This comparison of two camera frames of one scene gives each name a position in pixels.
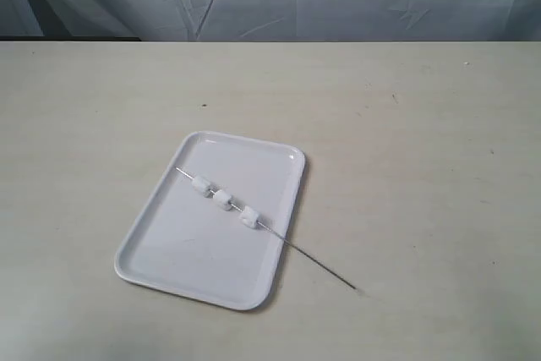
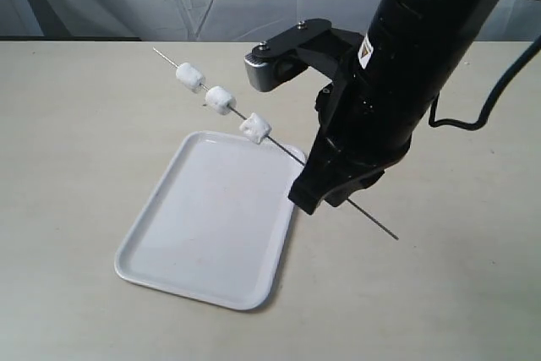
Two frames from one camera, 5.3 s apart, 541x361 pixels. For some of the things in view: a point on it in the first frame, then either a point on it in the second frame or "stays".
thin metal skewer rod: x=280 y=234 -> x=296 y=155
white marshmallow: x=200 y=185 -> x=189 y=75
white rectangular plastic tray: x=183 y=242 stays
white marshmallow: x=248 y=216 -> x=255 y=128
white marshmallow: x=221 y=199 -> x=219 y=99
